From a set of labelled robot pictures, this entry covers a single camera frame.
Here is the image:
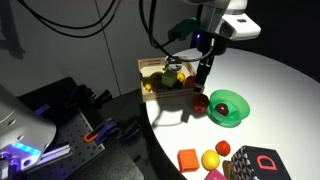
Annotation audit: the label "wooden tray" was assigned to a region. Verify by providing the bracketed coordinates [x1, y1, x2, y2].
[138, 58, 196, 102]

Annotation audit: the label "dark red plum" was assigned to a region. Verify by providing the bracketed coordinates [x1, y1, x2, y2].
[215, 103, 229, 116]

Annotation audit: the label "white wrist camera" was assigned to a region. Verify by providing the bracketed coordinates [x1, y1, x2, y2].
[215, 13, 261, 41]

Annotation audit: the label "white camera housing foreground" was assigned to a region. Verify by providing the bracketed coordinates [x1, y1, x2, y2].
[0, 85, 56, 171]

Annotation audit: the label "red apple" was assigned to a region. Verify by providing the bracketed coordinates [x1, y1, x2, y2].
[191, 94, 209, 113]

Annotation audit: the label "green cube block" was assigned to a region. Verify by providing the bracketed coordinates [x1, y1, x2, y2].
[162, 70, 177, 87]

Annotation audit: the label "small yellow fruit in tray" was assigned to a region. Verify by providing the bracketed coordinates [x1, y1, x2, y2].
[177, 73, 185, 83]

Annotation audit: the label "black fabric letter cube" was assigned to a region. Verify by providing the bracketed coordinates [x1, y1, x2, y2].
[231, 146, 292, 180]

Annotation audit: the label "brown wooden block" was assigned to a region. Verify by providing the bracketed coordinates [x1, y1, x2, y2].
[222, 160, 233, 180]

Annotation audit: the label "green plastic bowl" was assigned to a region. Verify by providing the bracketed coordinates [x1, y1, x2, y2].
[206, 89, 250, 128]

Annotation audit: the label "orange handled clamp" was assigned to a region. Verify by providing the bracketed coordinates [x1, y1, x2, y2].
[84, 120, 117, 144]

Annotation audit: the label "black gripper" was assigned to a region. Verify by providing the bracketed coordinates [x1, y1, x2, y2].
[193, 30, 228, 93]

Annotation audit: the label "pink cube block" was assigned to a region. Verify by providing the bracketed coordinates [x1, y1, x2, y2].
[204, 169, 228, 180]

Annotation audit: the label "yellow lemon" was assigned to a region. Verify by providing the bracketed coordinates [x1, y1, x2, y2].
[201, 149, 220, 171]

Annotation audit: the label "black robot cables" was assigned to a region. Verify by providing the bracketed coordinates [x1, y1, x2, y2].
[16, 0, 214, 64]

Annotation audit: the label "orange cube block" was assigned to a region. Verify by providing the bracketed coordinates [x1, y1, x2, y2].
[177, 149, 200, 173]

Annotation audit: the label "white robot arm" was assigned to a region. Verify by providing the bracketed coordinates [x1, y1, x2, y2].
[186, 0, 260, 93]

